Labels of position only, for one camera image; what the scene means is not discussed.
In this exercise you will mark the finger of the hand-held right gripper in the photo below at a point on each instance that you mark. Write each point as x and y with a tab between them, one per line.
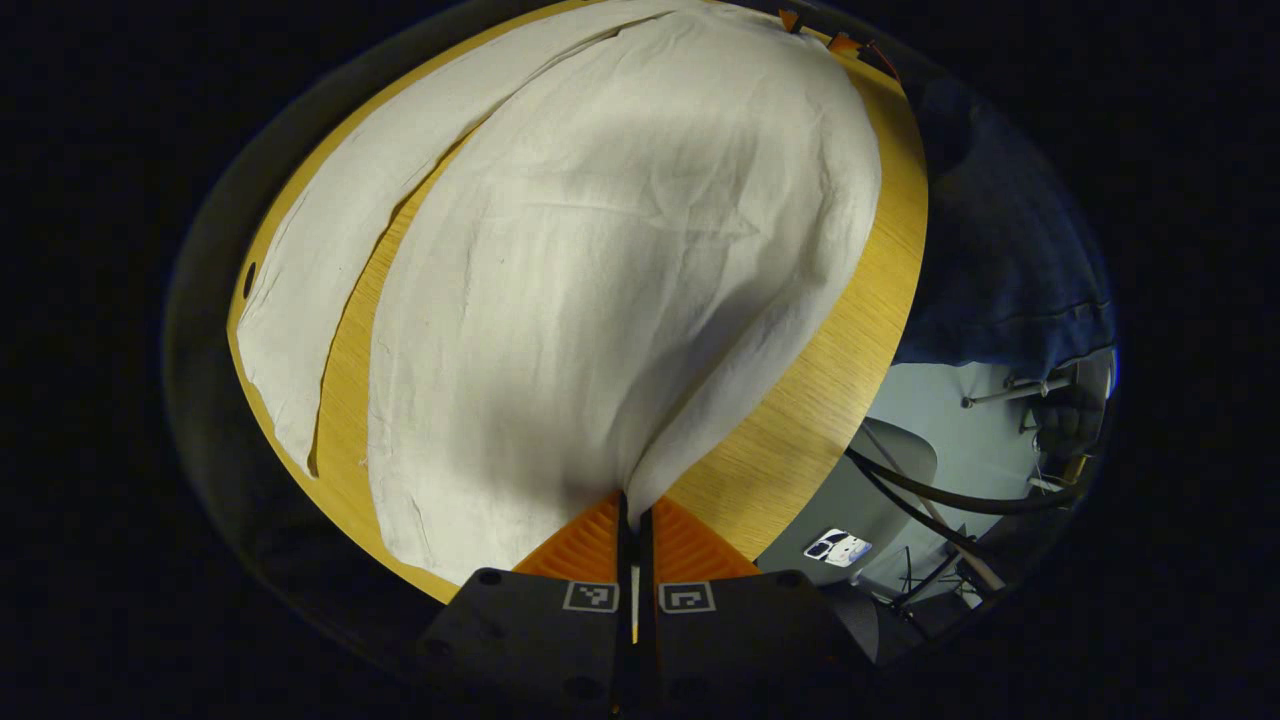
845	44
789	19

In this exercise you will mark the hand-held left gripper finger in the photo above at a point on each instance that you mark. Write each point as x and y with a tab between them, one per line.
646	570
622	560

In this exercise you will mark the white jeans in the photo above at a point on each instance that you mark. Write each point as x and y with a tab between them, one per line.
620	260

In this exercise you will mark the small printed card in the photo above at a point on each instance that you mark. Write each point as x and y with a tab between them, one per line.
838	547

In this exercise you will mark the person's dark blue clothing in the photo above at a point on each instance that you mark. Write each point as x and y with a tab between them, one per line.
1000	230

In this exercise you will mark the metal rod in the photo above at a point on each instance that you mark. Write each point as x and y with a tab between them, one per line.
1015	390

